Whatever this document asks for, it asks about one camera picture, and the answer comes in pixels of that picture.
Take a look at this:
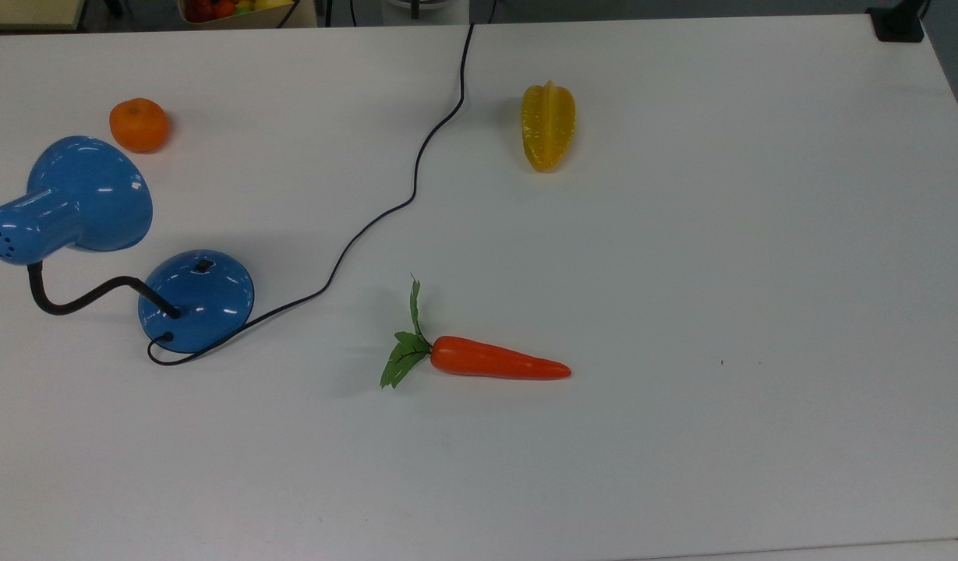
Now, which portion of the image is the blue desk lamp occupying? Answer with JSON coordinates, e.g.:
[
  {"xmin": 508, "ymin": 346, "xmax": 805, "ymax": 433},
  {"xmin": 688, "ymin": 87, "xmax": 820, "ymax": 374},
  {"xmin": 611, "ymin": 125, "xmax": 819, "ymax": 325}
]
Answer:
[{"xmin": 0, "ymin": 136, "xmax": 255, "ymax": 355}]

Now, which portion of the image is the orange toy carrot with leaves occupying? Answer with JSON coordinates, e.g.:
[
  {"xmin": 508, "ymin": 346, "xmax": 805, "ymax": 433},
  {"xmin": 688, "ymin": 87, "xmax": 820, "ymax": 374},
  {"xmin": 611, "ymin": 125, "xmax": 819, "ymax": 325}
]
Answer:
[{"xmin": 380, "ymin": 274, "xmax": 573, "ymax": 390}]

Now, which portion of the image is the yellow toy starfruit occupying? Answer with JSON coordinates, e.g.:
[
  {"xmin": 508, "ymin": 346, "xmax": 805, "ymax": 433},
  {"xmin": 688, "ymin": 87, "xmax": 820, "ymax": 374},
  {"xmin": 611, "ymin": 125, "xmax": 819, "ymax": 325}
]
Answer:
[{"xmin": 521, "ymin": 80, "xmax": 578, "ymax": 174}]

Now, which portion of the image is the orange mandarin fruit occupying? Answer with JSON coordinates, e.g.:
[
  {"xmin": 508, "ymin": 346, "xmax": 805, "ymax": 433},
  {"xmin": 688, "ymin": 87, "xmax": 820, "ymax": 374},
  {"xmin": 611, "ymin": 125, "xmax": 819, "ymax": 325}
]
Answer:
[{"xmin": 109, "ymin": 97, "xmax": 171, "ymax": 154}]

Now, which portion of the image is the basket of toy fruit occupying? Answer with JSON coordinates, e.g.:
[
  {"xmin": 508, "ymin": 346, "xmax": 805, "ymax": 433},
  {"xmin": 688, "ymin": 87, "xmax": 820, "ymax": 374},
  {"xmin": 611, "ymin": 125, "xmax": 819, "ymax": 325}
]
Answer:
[{"xmin": 176, "ymin": 0, "xmax": 318, "ymax": 30}]

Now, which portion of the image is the white adjacent table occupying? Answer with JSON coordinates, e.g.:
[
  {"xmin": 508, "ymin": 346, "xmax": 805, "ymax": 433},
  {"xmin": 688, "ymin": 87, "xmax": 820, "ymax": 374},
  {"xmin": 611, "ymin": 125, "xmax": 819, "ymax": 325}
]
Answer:
[{"xmin": 627, "ymin": 538, "xmax": 958, "ymax": 561}]

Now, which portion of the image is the beige side table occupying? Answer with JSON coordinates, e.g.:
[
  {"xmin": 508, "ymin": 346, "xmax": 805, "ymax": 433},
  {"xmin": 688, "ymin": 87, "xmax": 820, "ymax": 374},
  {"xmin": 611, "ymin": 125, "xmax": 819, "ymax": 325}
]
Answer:
[{"xmin": 0, "ymin": 0, "xmax": 88, "ymax": 33}]

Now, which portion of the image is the black lamp power cable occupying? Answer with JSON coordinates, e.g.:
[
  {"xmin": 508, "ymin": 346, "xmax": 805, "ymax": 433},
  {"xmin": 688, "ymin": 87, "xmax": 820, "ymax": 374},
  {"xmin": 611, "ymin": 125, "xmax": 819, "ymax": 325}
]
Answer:
[{"xmin": 147, "ymin": 23, "xmax": 477, "ymax": 367}]

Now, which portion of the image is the black camera stand clamp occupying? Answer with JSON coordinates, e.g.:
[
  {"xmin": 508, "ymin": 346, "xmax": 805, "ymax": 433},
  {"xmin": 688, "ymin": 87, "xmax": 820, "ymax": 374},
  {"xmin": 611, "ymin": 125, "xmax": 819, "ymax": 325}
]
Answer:
[{"xmin": 866, "ymin": 0, "xmax": 934, "ymax": 44}]

